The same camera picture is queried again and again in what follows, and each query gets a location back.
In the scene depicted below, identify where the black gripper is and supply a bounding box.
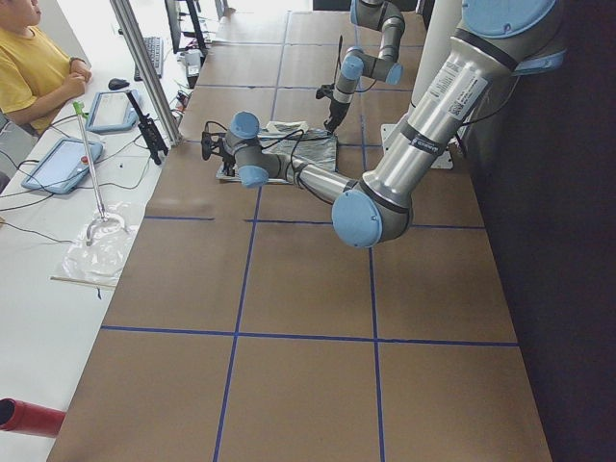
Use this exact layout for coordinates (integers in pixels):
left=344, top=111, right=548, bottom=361
left=219, top=145, right=237, bottom=176
left=324, top=98, right=347, bottom=134

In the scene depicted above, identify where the striped polo shirt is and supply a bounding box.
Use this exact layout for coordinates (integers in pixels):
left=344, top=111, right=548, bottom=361
left=216, top=121, right=338, bottom=188

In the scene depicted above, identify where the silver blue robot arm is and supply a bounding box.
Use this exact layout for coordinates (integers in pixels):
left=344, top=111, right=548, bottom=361
left=220, top=1, right=566, bottom=247
left=316, top=1, right=405, bottom=133

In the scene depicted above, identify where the black clamp tool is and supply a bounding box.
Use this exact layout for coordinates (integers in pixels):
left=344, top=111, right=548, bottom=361
left=126, top=91, right=168, bottom=166

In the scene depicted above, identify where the upper blue teach pendant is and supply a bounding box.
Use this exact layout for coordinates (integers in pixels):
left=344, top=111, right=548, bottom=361
left=86, top=90, right=141, bottom=134

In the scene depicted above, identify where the blue teach pendant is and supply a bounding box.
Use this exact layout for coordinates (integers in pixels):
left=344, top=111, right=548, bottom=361
left=86, top=90, right=141, bottom=134
left=21, top=137, right=90, bottom=194

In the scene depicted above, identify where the black keyboard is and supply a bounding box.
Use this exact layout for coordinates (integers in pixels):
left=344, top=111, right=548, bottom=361
left=143, top=37, right=164, bottom=78

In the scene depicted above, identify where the black computer mouse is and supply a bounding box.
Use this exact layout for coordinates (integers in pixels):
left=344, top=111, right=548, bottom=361
left=108, top=78, right=130, bottom=91

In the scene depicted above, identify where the metal grabber tool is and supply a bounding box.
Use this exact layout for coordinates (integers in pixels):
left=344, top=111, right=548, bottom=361
left=72, top=100, right=128, bottom=246

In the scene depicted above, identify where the clear plastic bag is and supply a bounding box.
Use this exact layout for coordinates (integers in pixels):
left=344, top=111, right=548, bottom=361
left=50, top=201, right=144, bottom=290

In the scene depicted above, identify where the black monitor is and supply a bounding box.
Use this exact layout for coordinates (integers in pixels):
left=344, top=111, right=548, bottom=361
left=165, top=0, right=207, bottom=56

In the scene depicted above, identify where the lower blue teach pendant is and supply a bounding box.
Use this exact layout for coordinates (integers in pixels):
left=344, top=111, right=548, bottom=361
left=21, top=137, right=90, bottom=194

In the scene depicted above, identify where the person in yellow shirt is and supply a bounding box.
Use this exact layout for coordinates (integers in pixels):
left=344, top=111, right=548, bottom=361
left=1, top=1, right=91, bottom=137

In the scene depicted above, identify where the red fire extinguisher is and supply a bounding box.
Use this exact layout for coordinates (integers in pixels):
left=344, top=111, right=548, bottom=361
left=1, top=398, right=65, bottom=438

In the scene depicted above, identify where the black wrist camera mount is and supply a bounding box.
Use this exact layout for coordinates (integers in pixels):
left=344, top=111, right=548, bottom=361
left=316, top=84, right=335, bottom=100
left=200, top=130, right=227, bottom=161

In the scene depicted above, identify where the aluminium frame post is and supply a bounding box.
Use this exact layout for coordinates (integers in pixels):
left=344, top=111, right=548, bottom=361
left=110, top=0, right=182, bottom=146

